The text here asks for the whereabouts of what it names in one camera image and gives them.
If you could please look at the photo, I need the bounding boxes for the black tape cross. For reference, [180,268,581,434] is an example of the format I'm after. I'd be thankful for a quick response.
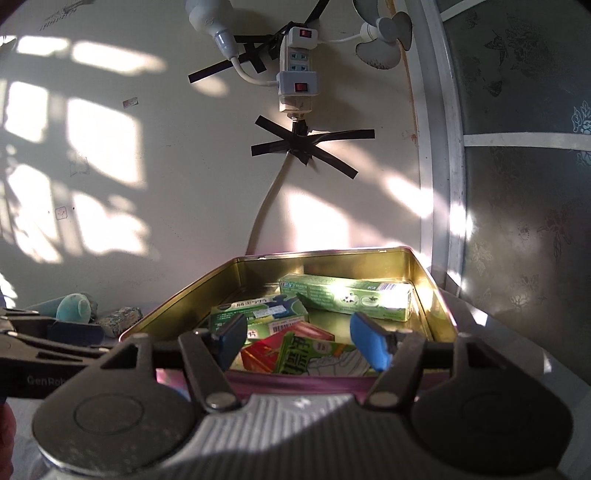
[250,115,376,180]

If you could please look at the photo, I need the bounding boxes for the long green toothpaste box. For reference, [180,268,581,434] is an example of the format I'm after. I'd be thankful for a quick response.
[278,273,413,322]

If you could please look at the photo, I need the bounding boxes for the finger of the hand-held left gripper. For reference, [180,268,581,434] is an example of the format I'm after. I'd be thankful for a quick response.
[0,309,105,345]
[0,330,112,366]

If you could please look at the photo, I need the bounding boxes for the white socket cable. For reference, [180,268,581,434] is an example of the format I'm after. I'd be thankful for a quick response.
[231,54,280,88]

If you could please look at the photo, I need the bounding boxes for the green medicine box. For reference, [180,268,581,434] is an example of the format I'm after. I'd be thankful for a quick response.
[210,295,310,340]

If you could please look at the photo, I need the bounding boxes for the striped bed sheet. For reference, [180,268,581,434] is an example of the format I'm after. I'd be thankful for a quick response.
[0,295,591,480]

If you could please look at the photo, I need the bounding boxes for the beige power cable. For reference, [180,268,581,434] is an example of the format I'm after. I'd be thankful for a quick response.
[245,154,294,257]

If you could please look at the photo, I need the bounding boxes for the black tape strips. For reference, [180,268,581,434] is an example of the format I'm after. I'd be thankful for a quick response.
[188,0,331,85]

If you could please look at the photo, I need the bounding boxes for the white power strip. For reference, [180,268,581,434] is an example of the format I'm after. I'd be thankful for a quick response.
[278,26,319,75]

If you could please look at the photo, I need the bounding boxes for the white framed frosted glass door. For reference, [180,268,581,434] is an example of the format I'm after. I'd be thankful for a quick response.
[406,0,591,324]

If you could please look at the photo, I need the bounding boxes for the red cardboard box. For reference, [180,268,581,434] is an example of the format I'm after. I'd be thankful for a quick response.
[240,320,335,372]

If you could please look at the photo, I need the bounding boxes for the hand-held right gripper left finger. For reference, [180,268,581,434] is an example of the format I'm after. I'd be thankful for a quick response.
[99,314,248,412]

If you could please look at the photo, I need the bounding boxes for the small white fan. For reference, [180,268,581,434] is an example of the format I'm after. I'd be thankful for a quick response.
[353,0,413,70]

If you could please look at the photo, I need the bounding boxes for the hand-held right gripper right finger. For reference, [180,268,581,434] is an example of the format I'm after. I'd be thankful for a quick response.
[349,312,492,411]

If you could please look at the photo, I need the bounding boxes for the green and white carton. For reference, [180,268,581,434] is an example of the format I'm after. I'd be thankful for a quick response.
[277,332,375,377]

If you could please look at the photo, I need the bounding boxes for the grey switch adapter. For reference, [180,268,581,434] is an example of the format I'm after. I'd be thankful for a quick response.
[276,71,321,117]

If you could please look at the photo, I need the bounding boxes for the pink tin box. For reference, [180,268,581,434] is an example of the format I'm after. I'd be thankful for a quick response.
[119,247,460,402]

